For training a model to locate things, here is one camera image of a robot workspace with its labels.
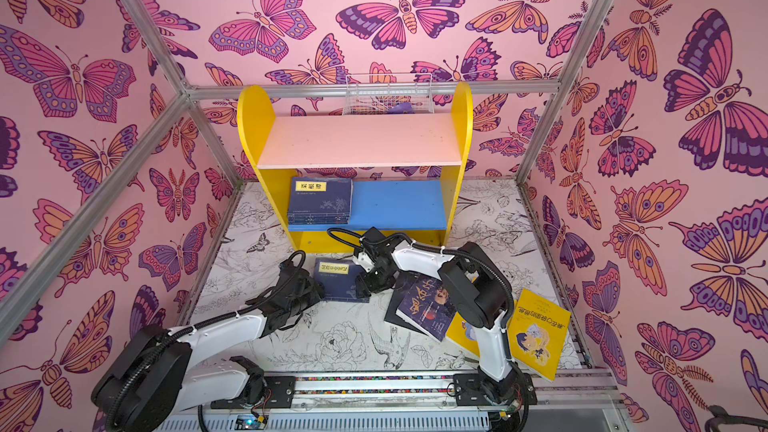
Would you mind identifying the blue book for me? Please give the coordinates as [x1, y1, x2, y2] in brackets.
[289, 177, 353, 215]
[313, 258, 370, 303]

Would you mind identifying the dark illustrated cover book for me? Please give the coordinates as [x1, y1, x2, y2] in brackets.
[395, 276, 464, 342]

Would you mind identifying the black wolf cover book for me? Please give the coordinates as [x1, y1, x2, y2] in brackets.
[384, 272, 421, 334]

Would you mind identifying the blue book Yijing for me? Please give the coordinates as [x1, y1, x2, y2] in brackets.
[288, 216, 349, 224]

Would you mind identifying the blue book Sunzi Bingfa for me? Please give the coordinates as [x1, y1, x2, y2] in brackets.
[288, 223, 348, 231]

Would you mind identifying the blue book Mengxi Bitan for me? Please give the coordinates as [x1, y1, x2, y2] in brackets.
[288, 211, 350, 219]

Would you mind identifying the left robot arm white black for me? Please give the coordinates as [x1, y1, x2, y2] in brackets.
[91, 250, 324, 431]

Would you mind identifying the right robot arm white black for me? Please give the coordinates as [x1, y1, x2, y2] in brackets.
[351, 228, 526, 404]

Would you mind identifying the yellow shelf with blue board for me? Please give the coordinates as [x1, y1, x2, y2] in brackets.
[237, 82, 474, 254]

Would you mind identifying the yellow book with orange figure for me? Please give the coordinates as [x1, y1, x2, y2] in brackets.
[445, 313, 479, 359]

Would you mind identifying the green circuit board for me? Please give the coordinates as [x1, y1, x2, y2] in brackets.
[235, 415, 268, 431]

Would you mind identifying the yellow book with cartoon face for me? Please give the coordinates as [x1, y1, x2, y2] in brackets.
[507, 289, 571, 382]

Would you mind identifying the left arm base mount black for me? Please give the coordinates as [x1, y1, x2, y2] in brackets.
[232, 375, 297, 410]

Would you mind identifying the clear wire basket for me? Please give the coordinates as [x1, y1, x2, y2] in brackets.
[342, 71, 435, 115]

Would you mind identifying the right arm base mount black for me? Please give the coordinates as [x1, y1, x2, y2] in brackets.
[451, 370, 538, 408]

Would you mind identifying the aluminium rail front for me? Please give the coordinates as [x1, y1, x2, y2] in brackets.
[128, 370, 625, 415]

